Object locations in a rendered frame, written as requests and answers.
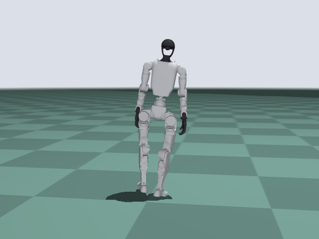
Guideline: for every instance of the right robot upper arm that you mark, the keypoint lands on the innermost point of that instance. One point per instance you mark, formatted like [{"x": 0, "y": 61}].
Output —
[{"x": 182, "y": 80}]

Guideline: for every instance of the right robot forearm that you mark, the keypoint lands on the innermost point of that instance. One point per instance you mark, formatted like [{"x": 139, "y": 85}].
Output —
[{"x": 183, "y": 104}]

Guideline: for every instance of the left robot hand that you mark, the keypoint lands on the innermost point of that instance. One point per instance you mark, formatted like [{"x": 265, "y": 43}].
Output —
[{"x": 137, "y": 117}]

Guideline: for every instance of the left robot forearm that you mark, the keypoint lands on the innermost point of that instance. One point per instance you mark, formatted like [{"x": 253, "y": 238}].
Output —
[{"x": 141, "y": 99}]

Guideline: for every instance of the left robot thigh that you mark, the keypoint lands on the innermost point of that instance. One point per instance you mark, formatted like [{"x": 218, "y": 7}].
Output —
[{"x": 144, "y": 121}]

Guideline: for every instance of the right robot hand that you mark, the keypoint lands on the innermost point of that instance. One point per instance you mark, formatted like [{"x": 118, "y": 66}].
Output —
[{"x": 183, "y": 127}]

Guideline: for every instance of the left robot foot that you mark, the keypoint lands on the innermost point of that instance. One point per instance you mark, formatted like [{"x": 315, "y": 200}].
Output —
[{"x": 143, "y": 188}]

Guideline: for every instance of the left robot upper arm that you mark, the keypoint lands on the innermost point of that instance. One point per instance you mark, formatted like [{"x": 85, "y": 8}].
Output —
[{"x": 145, "y": 76}]

